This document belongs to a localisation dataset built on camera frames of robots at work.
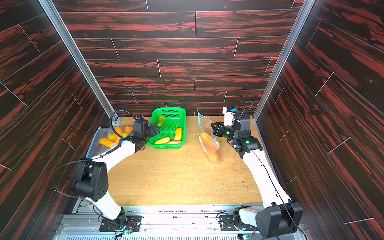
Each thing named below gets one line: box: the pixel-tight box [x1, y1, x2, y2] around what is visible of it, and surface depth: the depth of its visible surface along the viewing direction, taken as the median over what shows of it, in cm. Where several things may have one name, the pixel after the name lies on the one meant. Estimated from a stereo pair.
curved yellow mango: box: [154, 137, 170, 145], surface depth 103 cm
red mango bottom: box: [166, 140, 182, 145], surface depth 103 cm
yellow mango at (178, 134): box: [174, 127, 182, 141], surface depth 107 cm
